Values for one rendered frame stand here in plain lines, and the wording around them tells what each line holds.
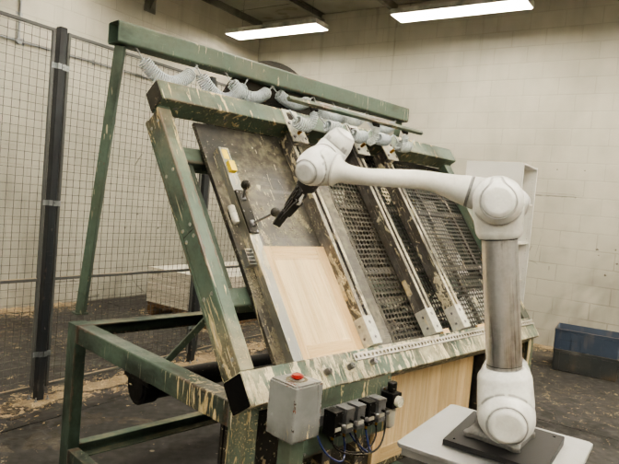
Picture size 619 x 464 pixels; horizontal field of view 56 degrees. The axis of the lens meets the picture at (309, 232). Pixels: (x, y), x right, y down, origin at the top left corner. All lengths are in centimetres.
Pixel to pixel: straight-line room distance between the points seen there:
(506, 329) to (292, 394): 64
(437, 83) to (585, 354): 389
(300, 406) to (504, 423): 57
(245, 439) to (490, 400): 79
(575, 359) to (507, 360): 472
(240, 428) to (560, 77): 638
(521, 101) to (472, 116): 63
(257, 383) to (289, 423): 23
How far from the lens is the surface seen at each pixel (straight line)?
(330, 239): 253
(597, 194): 739
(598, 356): 643
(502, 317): 172
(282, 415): 182
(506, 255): 170
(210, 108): 250
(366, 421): 218
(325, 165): 177
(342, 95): 369
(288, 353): 213
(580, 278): 741
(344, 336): 238
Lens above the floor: 148
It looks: 3 degrees down
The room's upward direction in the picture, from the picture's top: 5 degrees clockwise
